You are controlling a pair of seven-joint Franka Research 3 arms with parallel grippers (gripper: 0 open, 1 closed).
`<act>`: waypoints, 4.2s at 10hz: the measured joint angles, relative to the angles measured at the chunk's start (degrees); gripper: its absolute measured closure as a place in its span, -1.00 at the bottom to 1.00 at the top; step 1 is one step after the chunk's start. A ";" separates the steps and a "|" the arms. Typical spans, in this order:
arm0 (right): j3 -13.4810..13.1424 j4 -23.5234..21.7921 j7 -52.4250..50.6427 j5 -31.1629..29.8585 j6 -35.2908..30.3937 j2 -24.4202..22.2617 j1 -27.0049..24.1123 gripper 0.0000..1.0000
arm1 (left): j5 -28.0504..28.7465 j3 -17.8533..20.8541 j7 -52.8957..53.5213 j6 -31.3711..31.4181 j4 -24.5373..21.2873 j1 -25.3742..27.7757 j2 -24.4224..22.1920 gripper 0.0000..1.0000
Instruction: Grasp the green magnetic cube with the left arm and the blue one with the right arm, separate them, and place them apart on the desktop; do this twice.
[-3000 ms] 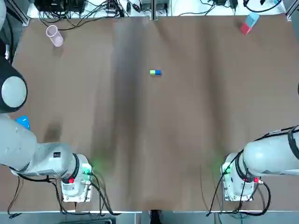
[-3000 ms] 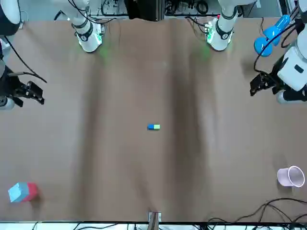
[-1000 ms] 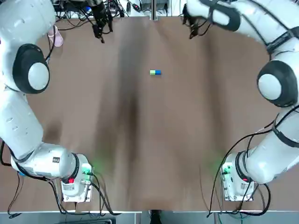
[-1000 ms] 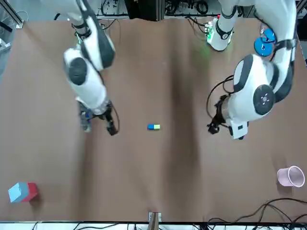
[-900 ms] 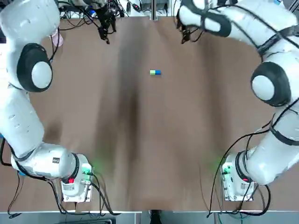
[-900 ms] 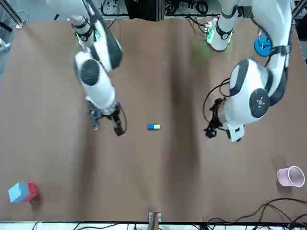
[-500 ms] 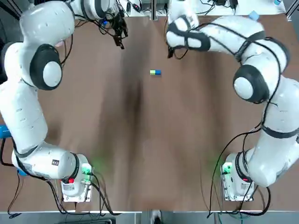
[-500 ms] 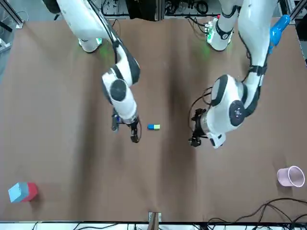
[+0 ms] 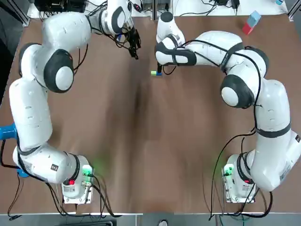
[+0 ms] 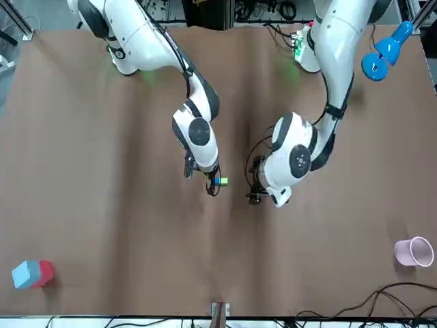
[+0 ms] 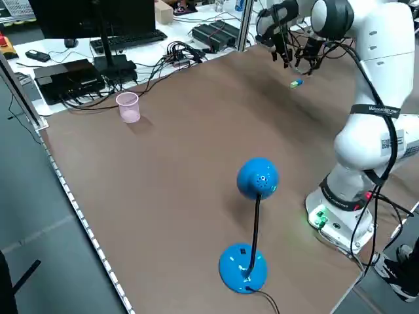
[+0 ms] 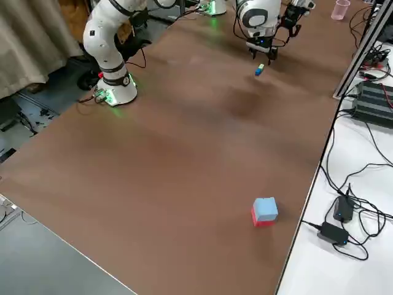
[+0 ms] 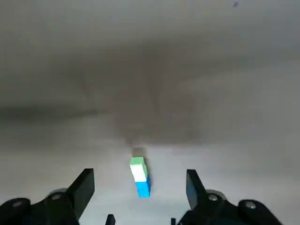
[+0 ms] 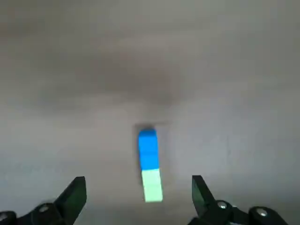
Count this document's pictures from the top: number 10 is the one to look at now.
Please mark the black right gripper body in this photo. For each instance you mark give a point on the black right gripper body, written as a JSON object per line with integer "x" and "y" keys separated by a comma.
{"x": 211, "y": 170}

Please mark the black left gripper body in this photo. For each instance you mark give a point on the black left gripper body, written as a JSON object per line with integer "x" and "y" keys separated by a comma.
{"x": 259, "y": 177}

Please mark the blue magnetic cube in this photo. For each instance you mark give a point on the blue magnetic cube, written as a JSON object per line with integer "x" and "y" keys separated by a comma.
{"x": 216, "y": 180}

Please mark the green magnetic cube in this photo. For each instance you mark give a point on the green magnetic cube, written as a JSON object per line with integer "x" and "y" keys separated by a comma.
{"x": 224, "y": 181}

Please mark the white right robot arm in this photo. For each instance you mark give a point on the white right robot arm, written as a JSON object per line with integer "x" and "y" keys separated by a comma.
{"x": 143, "y": 37}

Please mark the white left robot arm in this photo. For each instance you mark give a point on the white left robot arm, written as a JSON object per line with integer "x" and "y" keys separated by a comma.
{"x": 338, "y": 44}

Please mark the red foam cube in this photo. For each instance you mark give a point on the red foam cube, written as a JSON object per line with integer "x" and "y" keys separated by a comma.
{"x": 48, "y": 273}

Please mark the pink plastic cup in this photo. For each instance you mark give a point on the pink plastic cup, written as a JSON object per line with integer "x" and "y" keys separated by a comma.
{"x": 406, "y": 254}

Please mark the blue desk lamp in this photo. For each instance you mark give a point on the blue desk lamp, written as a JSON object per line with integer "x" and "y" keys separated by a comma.
{"x": 396, "y": 42}

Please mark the aluminium profile post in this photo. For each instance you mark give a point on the aluminium profile post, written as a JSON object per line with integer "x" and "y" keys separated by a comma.
{"x": 220, "y": 316}

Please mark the aluminium frame bar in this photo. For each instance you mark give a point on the aluminium frame bar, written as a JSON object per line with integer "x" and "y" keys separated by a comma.
{"x": 425, "y": 15}
{"x": 17, "y": 20}

